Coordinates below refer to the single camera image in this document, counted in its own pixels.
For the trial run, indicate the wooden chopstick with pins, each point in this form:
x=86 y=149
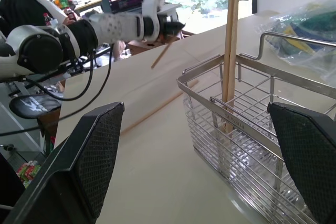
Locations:
x=227 y=51
x=233 y=51
x=161 y=56
x=157 y=108

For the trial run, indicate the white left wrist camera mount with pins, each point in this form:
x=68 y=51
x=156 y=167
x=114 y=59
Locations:
x=152 y=1

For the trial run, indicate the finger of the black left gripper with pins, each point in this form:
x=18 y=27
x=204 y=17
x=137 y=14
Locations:
x=173 y=32
x=178 y=25

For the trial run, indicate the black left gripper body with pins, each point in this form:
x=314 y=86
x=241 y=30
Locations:
x=165 y=26

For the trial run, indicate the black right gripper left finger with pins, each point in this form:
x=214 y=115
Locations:
x=78 y=161

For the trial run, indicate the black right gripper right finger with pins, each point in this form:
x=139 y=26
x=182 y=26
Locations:
x=309 y=150

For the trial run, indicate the person in black shirt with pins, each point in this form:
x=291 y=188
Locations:
x=18 y=6

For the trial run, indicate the black pad with white logo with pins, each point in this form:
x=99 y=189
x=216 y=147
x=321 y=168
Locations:
x=31 y=106

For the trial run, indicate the brown cardboard box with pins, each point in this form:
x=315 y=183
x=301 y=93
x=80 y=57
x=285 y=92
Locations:
x=141 y=47

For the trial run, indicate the green drink bottles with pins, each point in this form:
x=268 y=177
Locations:
x=62 y=0

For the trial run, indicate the clear plastic bag with items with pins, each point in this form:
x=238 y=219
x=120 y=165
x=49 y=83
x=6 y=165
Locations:
x=302 y=32

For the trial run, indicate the red green snack package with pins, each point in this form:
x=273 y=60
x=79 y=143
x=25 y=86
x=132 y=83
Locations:
x=27 y=172

